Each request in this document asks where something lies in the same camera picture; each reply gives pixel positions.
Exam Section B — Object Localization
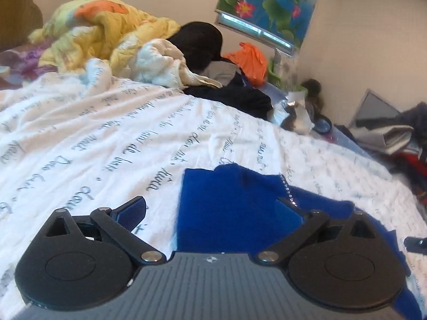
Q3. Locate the yellow floral quilt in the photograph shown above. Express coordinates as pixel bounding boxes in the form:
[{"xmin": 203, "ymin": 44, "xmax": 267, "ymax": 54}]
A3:
[{"xmin": 28, "ymin": 0, "xmax": 222, "ymax": 90}]

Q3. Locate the brown wooden headboard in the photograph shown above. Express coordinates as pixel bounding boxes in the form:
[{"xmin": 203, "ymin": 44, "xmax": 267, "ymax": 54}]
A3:
[{"xmin": 0, "ymin": 0, "xmax": 44, "ymax": 52}]

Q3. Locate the white script print bedsheet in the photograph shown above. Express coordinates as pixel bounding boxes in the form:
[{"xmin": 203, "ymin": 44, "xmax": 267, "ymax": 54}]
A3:
[{"xmin": 0, "ymin": 58, "xmax": 427, "ymax": 320}]

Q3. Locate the green plastic container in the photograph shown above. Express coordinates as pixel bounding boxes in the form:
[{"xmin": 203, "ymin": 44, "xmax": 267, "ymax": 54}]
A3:
[{"xmin": 267, "ymin": 48, "xmax": 307, "ymax": 92}]

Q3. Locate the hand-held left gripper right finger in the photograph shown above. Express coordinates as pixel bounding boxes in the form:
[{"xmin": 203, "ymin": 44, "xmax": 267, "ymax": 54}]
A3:
[{"xmin": 258, "ymin": 197, "xmax": 379, "ymax": 265}]

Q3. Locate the black cap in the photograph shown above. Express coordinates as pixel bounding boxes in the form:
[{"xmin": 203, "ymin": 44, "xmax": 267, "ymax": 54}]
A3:
[{"xmin": 167, "ymin": 22, "xmax": 224, "ymax": 74}]

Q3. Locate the navy clothing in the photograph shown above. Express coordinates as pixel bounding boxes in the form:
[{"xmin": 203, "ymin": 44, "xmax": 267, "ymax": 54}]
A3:
[{"xmin": 183, "ymin": 71, "xmax": 274, "ymax": 121}]

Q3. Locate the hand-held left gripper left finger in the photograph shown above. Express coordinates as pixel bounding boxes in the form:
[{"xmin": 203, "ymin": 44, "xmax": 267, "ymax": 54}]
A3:
[{"xmin": 43, "ymin": 196, "xmax": 165, "ymax": 263}]

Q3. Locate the dark blue fuzzy garment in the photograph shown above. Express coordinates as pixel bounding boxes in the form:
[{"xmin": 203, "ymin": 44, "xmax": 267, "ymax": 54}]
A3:
[{"xmin": 397, "ymin": 102, "xmax": 427, "ymax": 142}]

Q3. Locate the orange plastic bag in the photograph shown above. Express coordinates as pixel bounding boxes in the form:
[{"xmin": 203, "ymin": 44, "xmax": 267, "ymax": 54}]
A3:
[{"xmin": 223, "ymin": 42, "xmax": 269, "ymax": 87}]

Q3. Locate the red cloth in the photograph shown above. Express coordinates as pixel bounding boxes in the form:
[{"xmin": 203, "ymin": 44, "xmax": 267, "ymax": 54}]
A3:
[{"xmin": 392, "ymin": 151, "xmax": 427, "ymax": 202}]

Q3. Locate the white plastic bag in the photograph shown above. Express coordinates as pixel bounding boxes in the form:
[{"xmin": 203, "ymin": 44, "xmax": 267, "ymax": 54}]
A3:
[{"xmin": 267, "ymin": 90, "xmax": 316, "ymax": 135}]

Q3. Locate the brown plush toy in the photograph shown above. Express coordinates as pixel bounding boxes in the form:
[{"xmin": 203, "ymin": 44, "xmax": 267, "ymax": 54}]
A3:
[{"xmin": 300, "ymin": 79, "xmax": 329, "ymax": 121}]

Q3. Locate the purple floral sheet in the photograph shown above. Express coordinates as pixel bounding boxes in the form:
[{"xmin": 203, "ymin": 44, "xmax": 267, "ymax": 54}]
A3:
[{"xmin": 0, "ymin": 38, "xmax": 59, "ymax": 89}]

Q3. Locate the blue round bowl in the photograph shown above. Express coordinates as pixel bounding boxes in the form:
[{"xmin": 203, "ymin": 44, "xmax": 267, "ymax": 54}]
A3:
[{"xmin": 314, "ymin": 115, "xmax": 332, "ymax": 134}]

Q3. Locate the grey folded cloth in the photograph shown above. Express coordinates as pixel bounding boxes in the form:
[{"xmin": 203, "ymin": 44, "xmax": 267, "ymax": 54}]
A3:
[{"xmin": 350, "ymin": 125, "xmax": 415, "ymax": 155}]

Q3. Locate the blue small garment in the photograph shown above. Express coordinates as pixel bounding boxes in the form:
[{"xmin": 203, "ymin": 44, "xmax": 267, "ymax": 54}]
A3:
[{"xmin": 175, "ymin": 163, "xmax": 424, "ymax": 320}]

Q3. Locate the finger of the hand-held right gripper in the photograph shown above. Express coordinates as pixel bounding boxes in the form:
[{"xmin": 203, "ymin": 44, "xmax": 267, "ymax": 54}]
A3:
[{"xmin": 404, "ymin": 236, "xmax": 427, "ymax": 251}]

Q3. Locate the grey flat panel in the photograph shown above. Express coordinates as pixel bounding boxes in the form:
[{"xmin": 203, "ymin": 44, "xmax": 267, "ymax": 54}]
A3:
[{"xmin": 349, "ymin": 88, "xmax": 406, "ymax": 130}]

